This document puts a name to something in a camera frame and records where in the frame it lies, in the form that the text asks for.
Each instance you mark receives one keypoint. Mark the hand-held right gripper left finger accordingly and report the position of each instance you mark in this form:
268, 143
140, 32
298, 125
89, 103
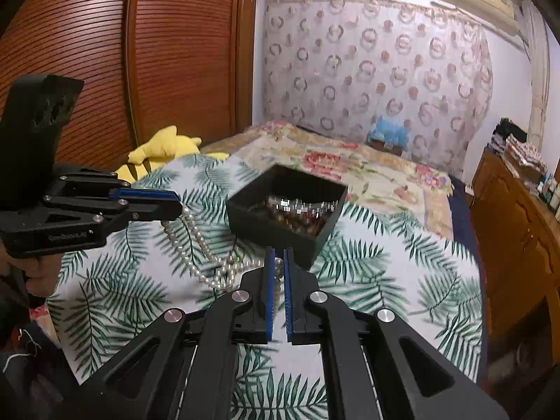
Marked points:
271, 280

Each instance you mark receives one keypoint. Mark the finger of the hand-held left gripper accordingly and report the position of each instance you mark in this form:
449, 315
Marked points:
144, 193
153, 210

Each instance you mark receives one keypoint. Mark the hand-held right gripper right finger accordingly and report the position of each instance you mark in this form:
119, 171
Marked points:
288, 284

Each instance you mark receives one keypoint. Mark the black box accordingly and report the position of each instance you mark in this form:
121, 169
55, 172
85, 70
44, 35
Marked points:
271, 238

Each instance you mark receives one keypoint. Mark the person's left hand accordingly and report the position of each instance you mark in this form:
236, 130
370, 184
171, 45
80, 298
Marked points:
41, 275

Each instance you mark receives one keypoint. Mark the yellow plush toy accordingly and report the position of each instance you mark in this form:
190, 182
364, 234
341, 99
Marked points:
166, 144

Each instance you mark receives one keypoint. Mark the palm leaf print tablecloth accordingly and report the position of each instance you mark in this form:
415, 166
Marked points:
372, 280

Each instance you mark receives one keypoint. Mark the floral bed blanket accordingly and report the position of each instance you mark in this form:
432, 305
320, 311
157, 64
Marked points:
372, 170

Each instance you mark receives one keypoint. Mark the brown louvered wooden wardrobe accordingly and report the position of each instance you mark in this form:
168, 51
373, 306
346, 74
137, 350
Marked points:
175, 52

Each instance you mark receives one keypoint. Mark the small cardboard box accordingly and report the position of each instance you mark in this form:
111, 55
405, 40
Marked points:
385, 146

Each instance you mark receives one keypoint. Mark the blue plastic bag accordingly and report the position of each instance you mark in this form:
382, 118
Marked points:
389, 129

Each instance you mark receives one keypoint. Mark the navy bed sheet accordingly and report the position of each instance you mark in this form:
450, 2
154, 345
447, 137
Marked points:
463, 218

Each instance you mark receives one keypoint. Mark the person's dark clothing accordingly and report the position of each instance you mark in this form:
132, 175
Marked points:
26, 372

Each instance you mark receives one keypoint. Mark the circle pattern curtain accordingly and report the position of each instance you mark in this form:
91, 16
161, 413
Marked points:
350, 74

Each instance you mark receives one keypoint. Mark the long wooden cabinet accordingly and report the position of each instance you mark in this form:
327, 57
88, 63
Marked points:
516, 236

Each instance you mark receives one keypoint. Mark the stack of dark clothes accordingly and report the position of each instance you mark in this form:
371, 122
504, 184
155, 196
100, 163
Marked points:
507, 135

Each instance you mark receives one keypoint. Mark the folded floral cloth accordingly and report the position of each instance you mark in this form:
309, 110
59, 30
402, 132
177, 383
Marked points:
525, 153

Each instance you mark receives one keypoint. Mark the row of toiletry bottles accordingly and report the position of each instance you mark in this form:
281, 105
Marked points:
551, 197

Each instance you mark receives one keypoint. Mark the beige tied curtain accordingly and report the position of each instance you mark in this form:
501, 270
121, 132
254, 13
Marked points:
540, 74

